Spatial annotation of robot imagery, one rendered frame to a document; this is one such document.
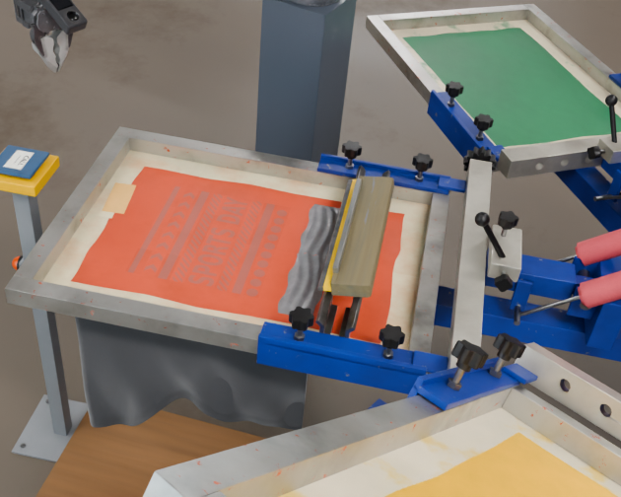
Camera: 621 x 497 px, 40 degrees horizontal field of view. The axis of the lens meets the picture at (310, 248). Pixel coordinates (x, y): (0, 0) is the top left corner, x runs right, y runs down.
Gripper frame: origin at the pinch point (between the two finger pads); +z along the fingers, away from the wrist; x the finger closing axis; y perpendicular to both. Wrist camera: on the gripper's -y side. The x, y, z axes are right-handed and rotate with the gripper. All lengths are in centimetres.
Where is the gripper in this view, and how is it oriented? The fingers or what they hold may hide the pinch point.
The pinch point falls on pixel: (57, 67)
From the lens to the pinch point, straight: 186.9
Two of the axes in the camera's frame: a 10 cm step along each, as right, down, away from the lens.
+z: -0.6, 7.7, 6.4
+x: -6.8, 4.4, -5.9
